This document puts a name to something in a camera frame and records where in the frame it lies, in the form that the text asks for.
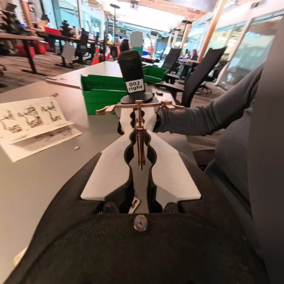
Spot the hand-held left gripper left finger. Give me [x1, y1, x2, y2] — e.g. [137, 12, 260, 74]
[80, 130, 136, 210]

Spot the paper instruction booklet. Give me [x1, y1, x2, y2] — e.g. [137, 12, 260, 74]
[0, 95, 83, 163]

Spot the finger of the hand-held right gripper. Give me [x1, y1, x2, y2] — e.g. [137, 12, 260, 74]
[116, 104, 135, 134]
[142, 104, 164, 132]

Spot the dark wooden desk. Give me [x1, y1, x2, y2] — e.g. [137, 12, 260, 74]
[0, 33, 48, 76]

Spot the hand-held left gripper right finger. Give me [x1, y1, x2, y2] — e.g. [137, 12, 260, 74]
[145, 129, 201, 209]

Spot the person's right forearm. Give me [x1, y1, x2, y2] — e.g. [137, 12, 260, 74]
[153, 67, 264, 136]

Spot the green plastic bin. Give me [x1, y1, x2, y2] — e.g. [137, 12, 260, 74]
[142, 65, 169, 85]
[80, 74, 134, 116]

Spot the wooden handlebar model part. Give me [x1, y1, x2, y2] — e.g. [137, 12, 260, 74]
[95, 100, 184, 171]

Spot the black office chair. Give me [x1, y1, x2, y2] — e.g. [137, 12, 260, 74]
[155, 46, 228, 107]

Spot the orange traffic cone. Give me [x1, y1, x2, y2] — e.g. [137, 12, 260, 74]
[91, 46, 101, 66]

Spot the grey leaning board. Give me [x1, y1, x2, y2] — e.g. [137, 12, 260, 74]
[60, 42, 76, 64]

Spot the person's torso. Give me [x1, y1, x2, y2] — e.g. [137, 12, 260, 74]
[204, 0, 284, 284]

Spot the red storage bin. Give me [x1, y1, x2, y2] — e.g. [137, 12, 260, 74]
[16, 43, 47, 57]

